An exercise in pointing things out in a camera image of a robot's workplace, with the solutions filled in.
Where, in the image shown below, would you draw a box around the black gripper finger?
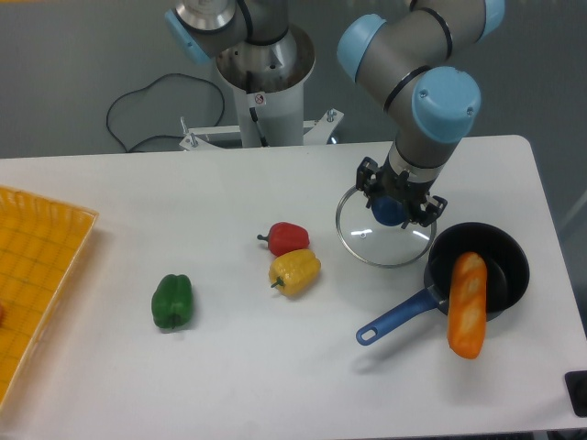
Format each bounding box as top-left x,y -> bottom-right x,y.
401,195 -> 448,229
356,157 -> 379,208

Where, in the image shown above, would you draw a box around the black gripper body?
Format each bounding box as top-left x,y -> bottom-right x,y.
371,158 -> 435,212

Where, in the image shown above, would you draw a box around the glass pot lid blue knob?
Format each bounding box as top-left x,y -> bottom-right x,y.
335,187 -> 437,269

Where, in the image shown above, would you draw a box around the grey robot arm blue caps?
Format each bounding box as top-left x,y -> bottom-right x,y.
165,1 -> 504,226

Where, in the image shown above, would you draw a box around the dark blue saucepan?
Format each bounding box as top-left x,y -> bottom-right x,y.
356,222 -> 530,359

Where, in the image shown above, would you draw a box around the red toy bell pepper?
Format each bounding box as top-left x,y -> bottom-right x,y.
257,222 -> 310,257

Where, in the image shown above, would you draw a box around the orange toy baguette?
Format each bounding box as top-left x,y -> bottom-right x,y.
447,252 -> 488,360

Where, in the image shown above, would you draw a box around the yellow toy bell pepper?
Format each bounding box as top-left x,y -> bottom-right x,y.
268,248 -> 321,298

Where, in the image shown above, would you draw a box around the black device at table edge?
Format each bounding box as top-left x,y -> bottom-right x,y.
564,370 -> 587,418

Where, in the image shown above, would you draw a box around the green toy bell pepper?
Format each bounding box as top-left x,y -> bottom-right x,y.
151,274 -> 194,330

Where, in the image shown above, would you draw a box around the yellow plastic basket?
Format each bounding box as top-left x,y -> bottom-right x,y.
1,186 -> 99,404

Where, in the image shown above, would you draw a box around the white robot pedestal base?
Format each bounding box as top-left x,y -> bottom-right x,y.
178,25 -> 346,151

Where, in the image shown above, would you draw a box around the black cable on floor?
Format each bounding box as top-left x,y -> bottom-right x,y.
105,72 -> 227,154

